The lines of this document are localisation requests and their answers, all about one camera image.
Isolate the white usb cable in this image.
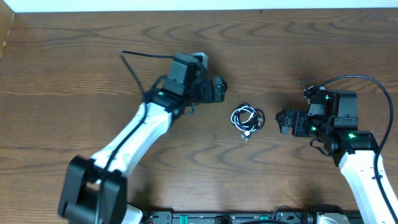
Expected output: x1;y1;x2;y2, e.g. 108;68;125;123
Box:
230;105;257;142

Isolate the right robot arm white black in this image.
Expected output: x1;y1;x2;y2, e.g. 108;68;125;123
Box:
275;90;397;223

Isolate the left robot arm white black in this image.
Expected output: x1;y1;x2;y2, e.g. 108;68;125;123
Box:
58;52;228;223

